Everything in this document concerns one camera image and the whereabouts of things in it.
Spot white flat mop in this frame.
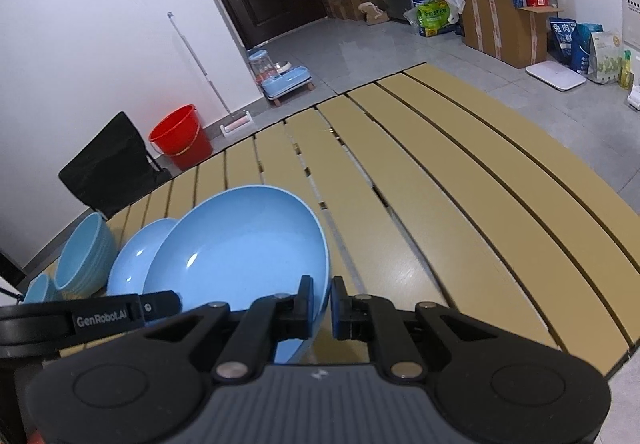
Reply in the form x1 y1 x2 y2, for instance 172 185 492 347
167 12 254 137

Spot large blue plate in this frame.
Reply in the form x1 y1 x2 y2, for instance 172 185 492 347
142 185 332 365

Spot dark blue pet food bag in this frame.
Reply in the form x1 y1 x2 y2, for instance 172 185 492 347
547 17 578 62

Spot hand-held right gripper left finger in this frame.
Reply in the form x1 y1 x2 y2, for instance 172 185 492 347
142 275 316 384

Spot red plastic bucket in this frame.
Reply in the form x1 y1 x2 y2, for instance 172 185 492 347
148 104 213 170

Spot white bathroom scale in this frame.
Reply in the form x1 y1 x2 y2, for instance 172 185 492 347
525 62 587 92

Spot white green pet food bag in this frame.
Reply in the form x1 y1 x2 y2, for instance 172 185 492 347
590 32 626 84

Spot blue pet feeder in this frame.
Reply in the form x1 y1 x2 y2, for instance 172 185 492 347
248 49 316 100

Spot large blue bowl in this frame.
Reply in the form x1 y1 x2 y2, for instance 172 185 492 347
56 214 119 297

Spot tan cardboard scratcher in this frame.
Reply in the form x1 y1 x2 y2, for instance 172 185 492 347
361 2 390 25

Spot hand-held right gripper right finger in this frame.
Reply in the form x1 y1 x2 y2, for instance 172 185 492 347
331 275 501 384

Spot small blue plate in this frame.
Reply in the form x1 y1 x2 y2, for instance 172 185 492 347
107 218 178 296

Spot large cardboard box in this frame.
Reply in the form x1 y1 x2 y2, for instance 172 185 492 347
462 0 551 69

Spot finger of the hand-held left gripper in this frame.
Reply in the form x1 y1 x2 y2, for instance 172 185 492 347
139 290 181 324

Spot light blue pet food bag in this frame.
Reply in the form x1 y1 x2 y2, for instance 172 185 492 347
570 23 603 74

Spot open cardboard box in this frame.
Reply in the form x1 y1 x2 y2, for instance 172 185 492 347
326 0 369 21

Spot white wall poster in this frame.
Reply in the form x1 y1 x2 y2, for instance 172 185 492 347
621 0 640 48

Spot green printed bag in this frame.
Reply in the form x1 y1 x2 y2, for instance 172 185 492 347
417 0 461 38

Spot black folding chair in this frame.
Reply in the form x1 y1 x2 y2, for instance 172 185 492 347
58 111 173 220

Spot small blue bowl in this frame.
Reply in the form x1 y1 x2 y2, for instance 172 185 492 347
23 273 64 303

